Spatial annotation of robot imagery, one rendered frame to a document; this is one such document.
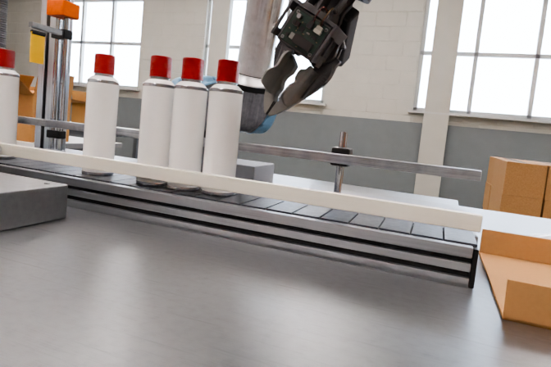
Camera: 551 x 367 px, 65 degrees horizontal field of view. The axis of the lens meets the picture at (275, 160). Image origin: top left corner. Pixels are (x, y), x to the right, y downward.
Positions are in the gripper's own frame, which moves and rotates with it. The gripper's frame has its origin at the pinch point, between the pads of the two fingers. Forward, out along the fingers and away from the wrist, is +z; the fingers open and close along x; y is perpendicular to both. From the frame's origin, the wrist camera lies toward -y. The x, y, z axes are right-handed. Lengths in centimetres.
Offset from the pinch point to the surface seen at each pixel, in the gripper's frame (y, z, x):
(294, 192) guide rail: 4.8, 6.7, 10.8
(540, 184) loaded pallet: -305, -25, 98
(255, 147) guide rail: -3.0, 7.3, 0.1
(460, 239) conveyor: 3.3, -1.3, 30.3
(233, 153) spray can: 0.4, 9.3, -1.1
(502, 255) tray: -12.3, -0.9, 38.7
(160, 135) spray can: 2.2, 14.0, -12.3
